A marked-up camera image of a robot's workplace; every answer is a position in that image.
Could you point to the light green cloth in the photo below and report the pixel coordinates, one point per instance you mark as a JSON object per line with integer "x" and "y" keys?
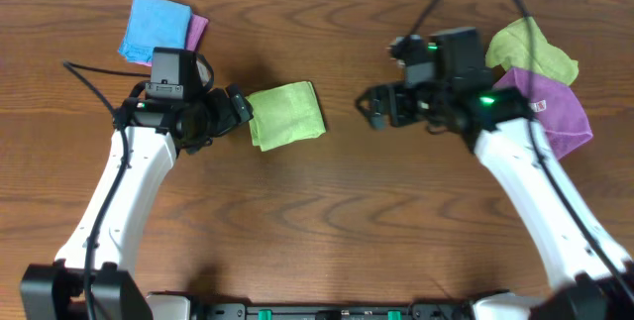
{"x": 284, "y": 115}

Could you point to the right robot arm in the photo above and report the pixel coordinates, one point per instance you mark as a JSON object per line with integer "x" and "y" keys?
{"x": 590, "y": 274}

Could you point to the folded pink cloth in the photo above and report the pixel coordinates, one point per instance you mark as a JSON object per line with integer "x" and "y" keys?
{"x": 196, "y": 32}

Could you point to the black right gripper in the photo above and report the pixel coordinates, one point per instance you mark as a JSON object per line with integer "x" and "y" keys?
{"x": 392, "y": 103}

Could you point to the folded blue cloth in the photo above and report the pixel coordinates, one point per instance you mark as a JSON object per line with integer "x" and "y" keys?
{"x": 133, "y": 45}

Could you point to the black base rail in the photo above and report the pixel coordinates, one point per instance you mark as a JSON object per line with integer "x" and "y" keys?
{"x": 415, "y": 311}

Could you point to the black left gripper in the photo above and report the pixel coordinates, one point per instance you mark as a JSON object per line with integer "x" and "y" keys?
{"x": 230, "y": 110}

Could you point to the crumpled purple cloth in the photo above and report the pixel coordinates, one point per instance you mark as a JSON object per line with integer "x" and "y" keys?
{"x": 556, "y": 107}

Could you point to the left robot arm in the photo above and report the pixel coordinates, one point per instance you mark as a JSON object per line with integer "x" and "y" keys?
{"x": 92, "y": 276}

